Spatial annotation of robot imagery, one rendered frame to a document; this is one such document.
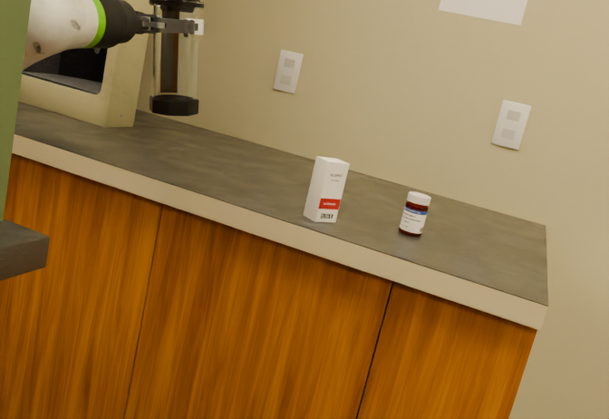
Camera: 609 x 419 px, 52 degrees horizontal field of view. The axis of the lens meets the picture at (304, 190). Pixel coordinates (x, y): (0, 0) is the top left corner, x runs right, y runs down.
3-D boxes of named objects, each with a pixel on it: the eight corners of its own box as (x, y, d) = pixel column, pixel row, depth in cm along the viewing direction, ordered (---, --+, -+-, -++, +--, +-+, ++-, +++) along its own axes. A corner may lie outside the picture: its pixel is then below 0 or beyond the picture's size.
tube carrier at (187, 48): (167, 100, 137) (169, -1, 131) (209, 107, 133) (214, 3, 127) (136, 105, 127) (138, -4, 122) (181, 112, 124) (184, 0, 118)
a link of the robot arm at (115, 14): (62, 50, 105) (105, 56, 102) (61, -23, 102) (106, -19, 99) (87, 50, 111) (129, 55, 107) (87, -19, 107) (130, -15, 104)
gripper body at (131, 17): (127, 0, 105) (160, 3, 113) (87, -4, 108) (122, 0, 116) (126, 45, 107) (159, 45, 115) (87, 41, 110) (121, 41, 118)
